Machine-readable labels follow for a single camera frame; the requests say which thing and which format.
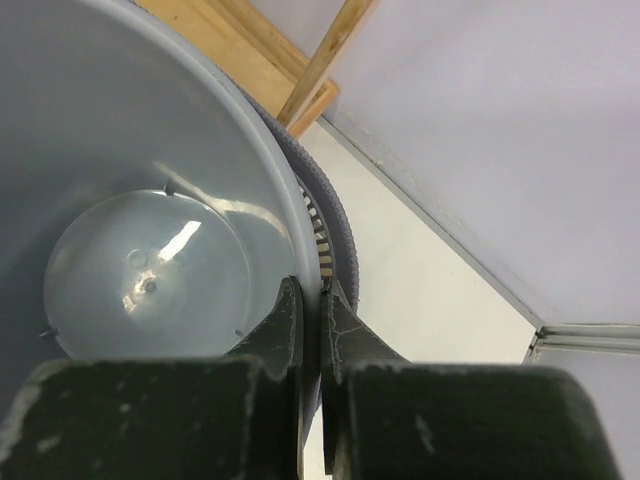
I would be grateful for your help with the grey slotted laundry basket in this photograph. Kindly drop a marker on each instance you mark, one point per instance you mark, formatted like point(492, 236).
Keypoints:
point(335, 210)

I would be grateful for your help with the grey round plastic bin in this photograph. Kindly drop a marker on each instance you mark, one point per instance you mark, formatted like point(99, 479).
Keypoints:
point(147, 210)

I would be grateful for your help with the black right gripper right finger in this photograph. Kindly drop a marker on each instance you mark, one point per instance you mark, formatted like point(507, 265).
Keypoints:
point(385, 417)

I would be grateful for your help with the wooden frame tray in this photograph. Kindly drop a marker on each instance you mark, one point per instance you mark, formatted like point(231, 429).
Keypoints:
point(241, 41)

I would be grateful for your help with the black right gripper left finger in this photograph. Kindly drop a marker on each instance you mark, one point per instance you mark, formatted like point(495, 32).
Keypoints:
point(237, 416)

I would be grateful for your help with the wooden upright post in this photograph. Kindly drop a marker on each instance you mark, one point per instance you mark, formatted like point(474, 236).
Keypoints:
point(351, 17)

